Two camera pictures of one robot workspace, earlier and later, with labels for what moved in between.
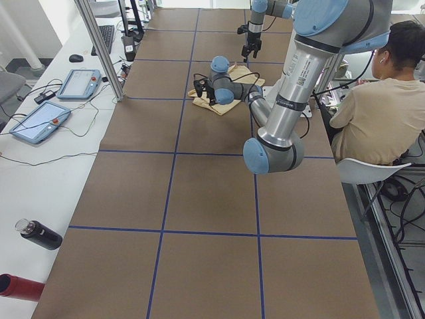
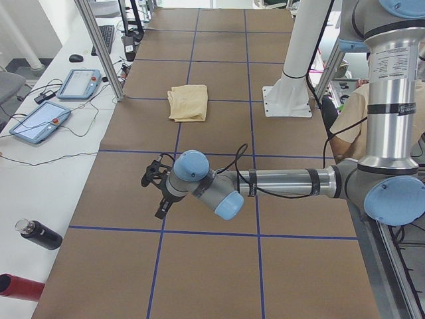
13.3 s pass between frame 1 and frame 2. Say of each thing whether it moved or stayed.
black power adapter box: stayed
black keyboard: stayed
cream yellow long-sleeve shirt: moved
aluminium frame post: stayed
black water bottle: stayed
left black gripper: moved
